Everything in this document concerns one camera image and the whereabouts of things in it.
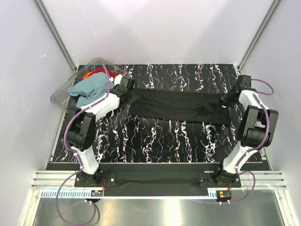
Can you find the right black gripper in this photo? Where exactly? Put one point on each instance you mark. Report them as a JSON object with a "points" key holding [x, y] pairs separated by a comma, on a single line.
{"points": [[224, 98]]}

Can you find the black t shirt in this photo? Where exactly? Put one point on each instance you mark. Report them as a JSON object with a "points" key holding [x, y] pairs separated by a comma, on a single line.
{"points": [[180, 106]]}

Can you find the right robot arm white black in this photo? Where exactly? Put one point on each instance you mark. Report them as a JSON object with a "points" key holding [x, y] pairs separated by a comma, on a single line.
{"points": [[256, 129]]}

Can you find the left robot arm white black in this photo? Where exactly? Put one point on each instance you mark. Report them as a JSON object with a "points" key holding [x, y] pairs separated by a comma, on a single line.
{"points": [[80, 131]]}

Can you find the light blue t shirt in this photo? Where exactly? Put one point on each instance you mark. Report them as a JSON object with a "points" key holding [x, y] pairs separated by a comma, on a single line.
{"points": [[90, 89]]}

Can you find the red t shirt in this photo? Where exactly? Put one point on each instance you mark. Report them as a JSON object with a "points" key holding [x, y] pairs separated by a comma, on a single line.
{"points": [[102, 70]]}

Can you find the orange t shirt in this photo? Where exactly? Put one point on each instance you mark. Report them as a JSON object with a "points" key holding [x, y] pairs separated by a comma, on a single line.
{"points": [[88, 74]]}

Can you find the black marbled table mat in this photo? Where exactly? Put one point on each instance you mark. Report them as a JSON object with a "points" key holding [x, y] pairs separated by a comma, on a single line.
{"points": [[124, 138]]}

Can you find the clear plastic bin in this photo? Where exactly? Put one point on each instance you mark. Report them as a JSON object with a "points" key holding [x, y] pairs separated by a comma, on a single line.
{"points": [[61, 97]]}

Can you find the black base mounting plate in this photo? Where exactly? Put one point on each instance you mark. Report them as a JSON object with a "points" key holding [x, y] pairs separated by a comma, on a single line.
{"points": [[180, 178]]}

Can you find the right orange black connector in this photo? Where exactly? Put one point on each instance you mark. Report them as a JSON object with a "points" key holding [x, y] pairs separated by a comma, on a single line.
{"points": [[224, 195]]}

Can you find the orange black connector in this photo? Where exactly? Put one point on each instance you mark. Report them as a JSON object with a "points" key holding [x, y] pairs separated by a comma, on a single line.
{"points": [[224, 195], [97, 193]]}

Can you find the left orange black connector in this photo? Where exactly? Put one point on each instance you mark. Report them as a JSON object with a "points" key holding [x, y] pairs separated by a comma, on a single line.
{"points": [[97, 193]]}

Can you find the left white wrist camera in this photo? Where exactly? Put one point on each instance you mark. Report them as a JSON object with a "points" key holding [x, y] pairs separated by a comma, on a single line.
{"points": [[117, 78]]}

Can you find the left aluminium frame post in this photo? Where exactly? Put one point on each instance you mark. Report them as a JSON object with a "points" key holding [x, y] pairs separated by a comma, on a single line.
{"points": [[55, 34]]}

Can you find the aluminium frame post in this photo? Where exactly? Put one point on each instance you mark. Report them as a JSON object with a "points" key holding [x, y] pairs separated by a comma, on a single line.
{"points": [[55, 34], [260, 31]]}

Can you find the right aluminium frame post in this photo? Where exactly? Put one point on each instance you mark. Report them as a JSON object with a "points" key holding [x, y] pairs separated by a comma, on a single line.
{"points": [[260, 31]]}

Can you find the white slotted cable duct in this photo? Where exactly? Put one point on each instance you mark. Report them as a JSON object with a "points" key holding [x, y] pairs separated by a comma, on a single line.
{"points": [[202, 194]]}

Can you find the aluminium rail crossbar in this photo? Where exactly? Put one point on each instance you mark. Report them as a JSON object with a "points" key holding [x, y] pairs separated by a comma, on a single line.
{"points": [[52, 179]]}

